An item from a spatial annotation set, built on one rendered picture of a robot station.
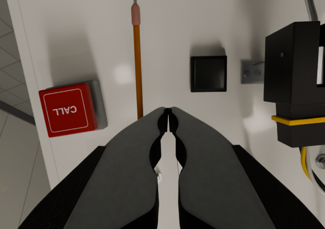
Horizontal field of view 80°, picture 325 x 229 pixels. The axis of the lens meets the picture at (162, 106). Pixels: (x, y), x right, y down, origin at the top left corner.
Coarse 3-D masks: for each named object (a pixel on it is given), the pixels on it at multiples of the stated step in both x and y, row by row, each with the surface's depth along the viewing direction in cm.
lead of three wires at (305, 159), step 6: (300, 150) 16; (306, 150) 16; (300, 156) 16; (306, 156) 16; (306, 162) 16; (306, 168) 16; (306, 174) 16; (312, 174) 16; (312, 180) 16; (318, 180) 16; (318, 186) 16; (324, 186) 15; (324, 192) 16
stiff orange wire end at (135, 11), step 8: (136, 0) 12; (136, 8) 12; (136, 16) 12; (136, 24) 12; (136, 32) 12; (136, 40) 12; (136, 48) 12; (136, 56) 12; (136, 64) 12; (136, 72) 12; (136, 80) 12; (136, 88) 12; (136, 96) 13
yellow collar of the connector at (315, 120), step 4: (272, 116) 17; (276, 116) 16; (320, 116) 15; (324, 116) 14; (276, 120) 16; (280, 120) 16; (284, 120) 15; (288, 120) 15; (292, 120) 14; (296, 120) 14; (300, 120) 14; (304, 120) 14; (308, 120) 14; (312, 120) 14; (316, 120) 14; (320, 120) 14; (324, 120) 14; (288, 124) 15; (292, 124) 14; (296, 124) 14
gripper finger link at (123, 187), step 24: (144, 120) 11; (120, 144) 9; (144, 144) 9; (96, 168) 8; (120, 168) 8; (144, 168) 8; (96, 192) 7; (120, 192) 7; (144, 192) 7; (72, 216) 6; (96, 216) 6; (120, 216) 6; (144, 216) 6
